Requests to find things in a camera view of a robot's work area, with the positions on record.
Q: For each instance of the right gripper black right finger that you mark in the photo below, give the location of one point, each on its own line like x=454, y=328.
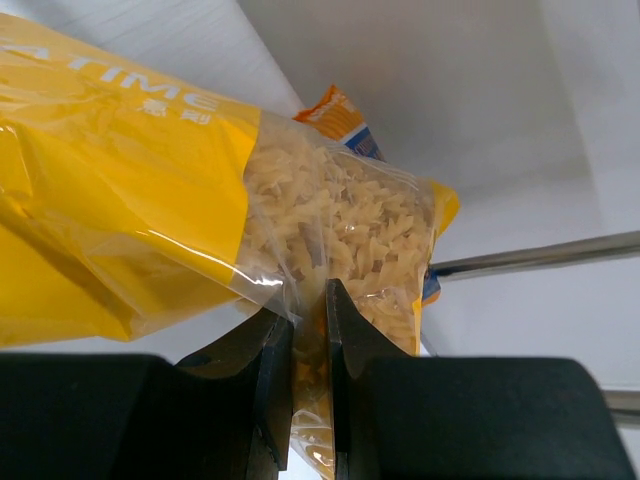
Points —
x=396, y=416

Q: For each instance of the white two-tier shelf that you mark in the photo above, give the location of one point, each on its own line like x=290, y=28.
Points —
x=528, y=109

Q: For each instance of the yellow macaroni bag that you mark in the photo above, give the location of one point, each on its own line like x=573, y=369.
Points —
x=131, y=201

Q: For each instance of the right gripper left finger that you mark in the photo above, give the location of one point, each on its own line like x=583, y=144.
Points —
x=222, y=412

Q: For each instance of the blue yellow pasta bag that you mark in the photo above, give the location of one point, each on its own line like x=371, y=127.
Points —
x=345, y=125

